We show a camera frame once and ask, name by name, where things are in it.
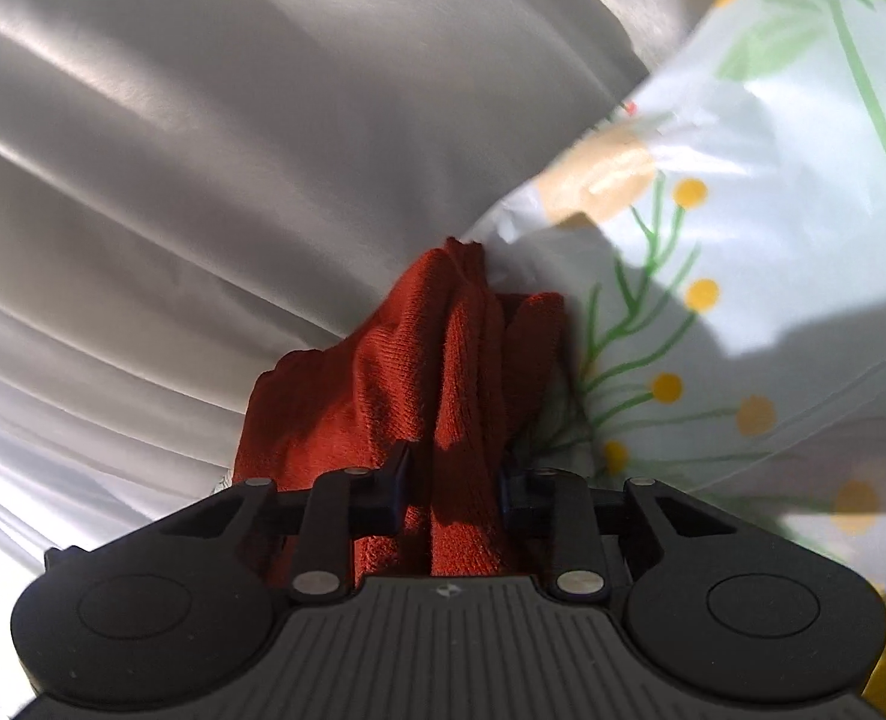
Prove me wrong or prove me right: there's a floral bed sheet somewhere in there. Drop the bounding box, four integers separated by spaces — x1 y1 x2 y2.
462 0 886 720

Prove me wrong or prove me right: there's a white curtain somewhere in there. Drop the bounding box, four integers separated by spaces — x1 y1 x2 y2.
0 0 793 567

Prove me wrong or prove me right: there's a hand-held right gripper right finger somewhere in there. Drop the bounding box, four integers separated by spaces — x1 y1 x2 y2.
498 465 723 605

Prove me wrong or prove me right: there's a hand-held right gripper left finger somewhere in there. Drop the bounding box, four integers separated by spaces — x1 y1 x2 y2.
141 440 415 605

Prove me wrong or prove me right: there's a red knit sweater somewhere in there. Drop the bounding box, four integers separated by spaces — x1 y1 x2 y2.
231 236 588 587

